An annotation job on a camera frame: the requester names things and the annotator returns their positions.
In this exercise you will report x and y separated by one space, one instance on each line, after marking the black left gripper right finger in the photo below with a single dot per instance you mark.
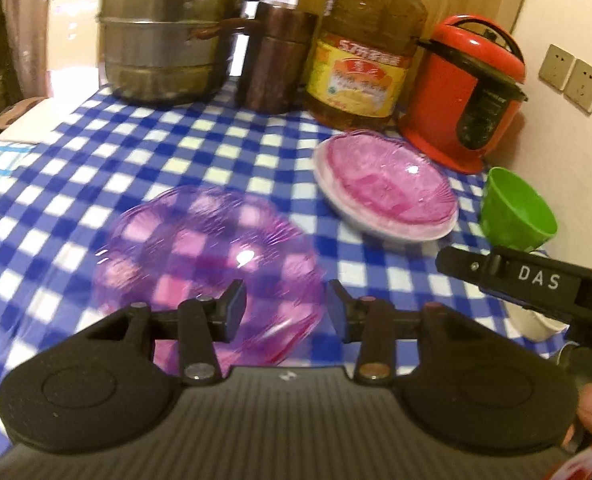
459 381

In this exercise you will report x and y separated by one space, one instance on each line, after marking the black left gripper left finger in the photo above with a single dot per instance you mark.
118 378

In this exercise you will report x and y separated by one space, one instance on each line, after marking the white plastic bowl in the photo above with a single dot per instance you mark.
533 325

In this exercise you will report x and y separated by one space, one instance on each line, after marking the green plastic bowl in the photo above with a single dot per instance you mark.
513 214

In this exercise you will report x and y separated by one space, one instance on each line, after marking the purple plastic plate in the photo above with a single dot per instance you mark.
193 242
389 179

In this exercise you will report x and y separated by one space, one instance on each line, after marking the white ceramic plate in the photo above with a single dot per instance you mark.
368 222

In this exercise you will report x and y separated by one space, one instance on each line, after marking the blue white checkered tablecloth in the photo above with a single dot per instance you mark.
302 420

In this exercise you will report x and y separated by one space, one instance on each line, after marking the red electric pressure cooker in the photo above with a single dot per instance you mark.
466 92

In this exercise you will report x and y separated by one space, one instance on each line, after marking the large cooking oil bottle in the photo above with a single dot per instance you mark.
363 53

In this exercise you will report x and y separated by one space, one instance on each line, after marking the stainless steel steamer pot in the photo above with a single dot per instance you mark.
169 51

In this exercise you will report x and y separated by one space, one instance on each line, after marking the brown cylindrical canister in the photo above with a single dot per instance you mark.
278 47

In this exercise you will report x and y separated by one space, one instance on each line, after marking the double wall power socket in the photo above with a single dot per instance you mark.
568 75

